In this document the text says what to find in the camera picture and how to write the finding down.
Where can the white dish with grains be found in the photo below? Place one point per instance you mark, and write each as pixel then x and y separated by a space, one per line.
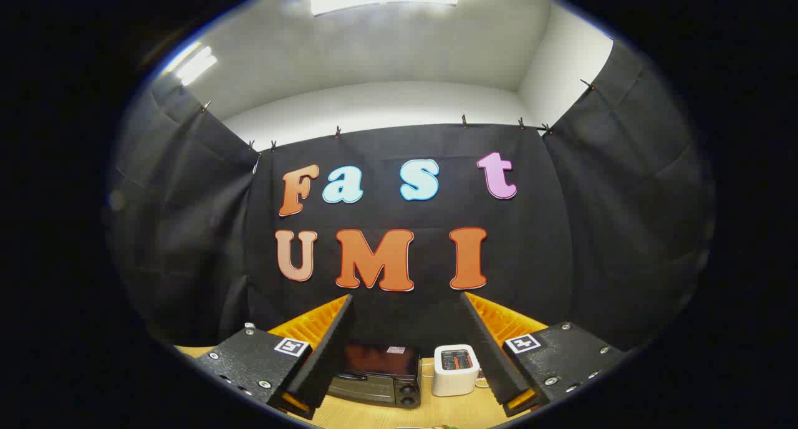
pixel 481 380

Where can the small ceiling light panel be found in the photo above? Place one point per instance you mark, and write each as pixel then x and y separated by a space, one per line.
pixel 196 66

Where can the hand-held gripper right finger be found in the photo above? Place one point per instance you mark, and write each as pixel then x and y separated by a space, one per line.
pixel 489 354

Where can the row of black cloth clips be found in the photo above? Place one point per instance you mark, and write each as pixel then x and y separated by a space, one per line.
pixel 464 121

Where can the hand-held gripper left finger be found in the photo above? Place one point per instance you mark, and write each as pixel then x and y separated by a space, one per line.
pixel 330 354

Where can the black toaster oven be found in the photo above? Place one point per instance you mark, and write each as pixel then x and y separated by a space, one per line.
pixel 374 379

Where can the white bread toaster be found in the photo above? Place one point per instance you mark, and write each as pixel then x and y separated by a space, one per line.
pixel 455 382

